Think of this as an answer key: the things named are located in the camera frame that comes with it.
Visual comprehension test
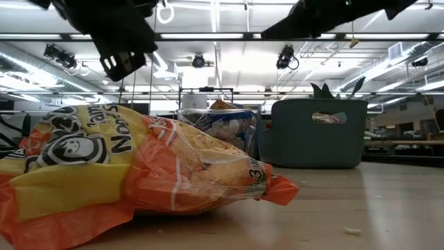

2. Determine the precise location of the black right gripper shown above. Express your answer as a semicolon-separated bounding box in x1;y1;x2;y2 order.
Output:
261;0;369;40

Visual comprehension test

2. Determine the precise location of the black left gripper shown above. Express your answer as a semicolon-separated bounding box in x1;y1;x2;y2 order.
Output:
51;0;159;83

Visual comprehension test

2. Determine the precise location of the orange yellow Maruchan noodle pack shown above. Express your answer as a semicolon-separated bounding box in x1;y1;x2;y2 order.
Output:
123;115;300;215
0;103;151;250

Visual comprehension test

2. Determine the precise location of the hanging yellow tag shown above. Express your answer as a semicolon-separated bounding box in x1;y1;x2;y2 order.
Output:
348;19;361;49

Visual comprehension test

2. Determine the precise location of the artificial succulent in white pot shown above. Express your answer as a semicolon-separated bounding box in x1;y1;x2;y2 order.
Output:
309;76;367;101

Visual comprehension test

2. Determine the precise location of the clear plastic bin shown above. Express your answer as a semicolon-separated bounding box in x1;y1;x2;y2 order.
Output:
176;107;262;159

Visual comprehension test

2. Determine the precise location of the wooden background table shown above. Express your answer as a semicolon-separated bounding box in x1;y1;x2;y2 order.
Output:
363;138;444;166

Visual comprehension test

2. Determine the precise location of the black ceiling-mounted camera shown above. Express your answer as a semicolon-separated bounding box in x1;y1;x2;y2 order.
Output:
275;44;300;71
191;53;207;69
42;44;78;70

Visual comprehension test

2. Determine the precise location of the white cable loop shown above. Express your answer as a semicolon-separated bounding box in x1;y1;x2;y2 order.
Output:
155;1;176;25

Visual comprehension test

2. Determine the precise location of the silver ventilation duct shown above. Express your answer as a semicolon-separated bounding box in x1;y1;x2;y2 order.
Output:
0;41;107;94

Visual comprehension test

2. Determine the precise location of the teal plastic bin with handles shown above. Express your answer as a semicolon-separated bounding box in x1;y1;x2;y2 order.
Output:
257;98;369;170

